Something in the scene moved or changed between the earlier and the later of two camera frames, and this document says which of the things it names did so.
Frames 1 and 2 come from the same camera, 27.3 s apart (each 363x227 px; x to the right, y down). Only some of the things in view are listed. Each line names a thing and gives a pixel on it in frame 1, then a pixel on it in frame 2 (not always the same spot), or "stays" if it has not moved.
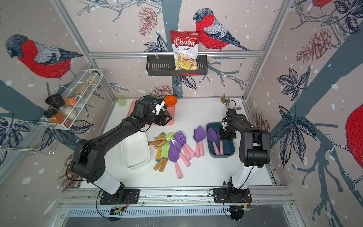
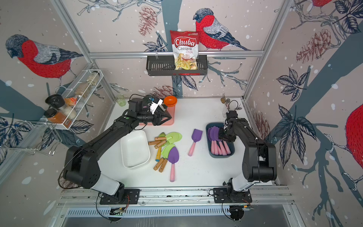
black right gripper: [230, 137] stays
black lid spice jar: [56, 100] stays
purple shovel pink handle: [212, 136] → [227, 148]
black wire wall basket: [165, 66] stays
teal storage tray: [229, 144] stays
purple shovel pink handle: [180, 137] → [216, 132]
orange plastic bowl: [170, 100] stays
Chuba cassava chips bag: [185, 48] stays
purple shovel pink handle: [219, 136] → [211, 136]
